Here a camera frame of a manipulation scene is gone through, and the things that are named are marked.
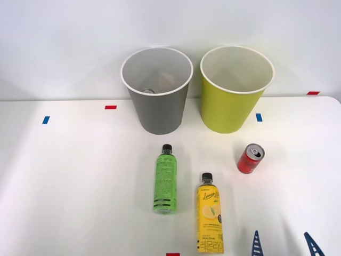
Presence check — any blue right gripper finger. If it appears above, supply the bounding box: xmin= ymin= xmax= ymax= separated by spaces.
xmin=304 ymin=231 xmax=327 ymax=256
xmin=249 ymin=230 xmax=264 ymax=256

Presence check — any yellow label plastic bottle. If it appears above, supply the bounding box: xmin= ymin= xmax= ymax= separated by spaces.
xmin=196 ymin=172 xmax=225 ymax=254

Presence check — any red drink can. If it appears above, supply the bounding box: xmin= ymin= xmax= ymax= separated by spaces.
xmin=237 ymin=143 xmax=266 ymax=174

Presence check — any green label plastic bottle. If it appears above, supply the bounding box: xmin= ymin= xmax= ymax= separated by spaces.
xmin=152 ymin=143 xmax=178 ymax=215

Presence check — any yellow-green plastic waste bin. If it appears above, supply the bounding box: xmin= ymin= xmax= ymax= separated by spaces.
xmin=200 ymin=45 xmax=275 ymax=134

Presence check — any grey plastic waste bin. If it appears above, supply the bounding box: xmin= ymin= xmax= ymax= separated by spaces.
xmin=120 ymin=46 xmax=194 ymax=135

